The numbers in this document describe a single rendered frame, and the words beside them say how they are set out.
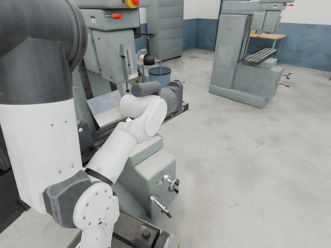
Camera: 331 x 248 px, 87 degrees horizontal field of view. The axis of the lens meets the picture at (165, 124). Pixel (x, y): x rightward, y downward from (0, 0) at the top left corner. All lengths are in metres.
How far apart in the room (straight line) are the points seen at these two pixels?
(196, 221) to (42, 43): 1.87
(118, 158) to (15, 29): 0.27
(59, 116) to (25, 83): 0.05
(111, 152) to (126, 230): 0.94
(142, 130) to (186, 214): 1.64
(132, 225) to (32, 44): 1.17
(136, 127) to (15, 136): 0.22
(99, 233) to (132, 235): 0.33
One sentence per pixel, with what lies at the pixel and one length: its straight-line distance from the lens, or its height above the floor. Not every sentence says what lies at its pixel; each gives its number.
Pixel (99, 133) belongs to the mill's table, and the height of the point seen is 0.90.
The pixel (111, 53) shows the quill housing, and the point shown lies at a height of 1.51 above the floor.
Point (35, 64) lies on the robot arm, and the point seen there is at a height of 1.69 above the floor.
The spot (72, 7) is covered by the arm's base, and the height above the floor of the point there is 1.75.
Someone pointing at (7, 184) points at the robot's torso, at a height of 1.42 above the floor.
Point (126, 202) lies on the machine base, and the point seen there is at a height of 0.20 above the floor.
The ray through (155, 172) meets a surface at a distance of 1.36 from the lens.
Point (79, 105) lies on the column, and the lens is 1.67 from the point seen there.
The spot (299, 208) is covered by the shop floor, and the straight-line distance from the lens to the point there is 2.41.
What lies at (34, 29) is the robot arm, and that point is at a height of 1.73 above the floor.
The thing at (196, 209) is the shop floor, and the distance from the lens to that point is 2.02.
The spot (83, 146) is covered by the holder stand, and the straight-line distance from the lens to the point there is 1.35.
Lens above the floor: 1.75
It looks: 35 degrees down
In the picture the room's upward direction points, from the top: 1 degrees counter-clockwise
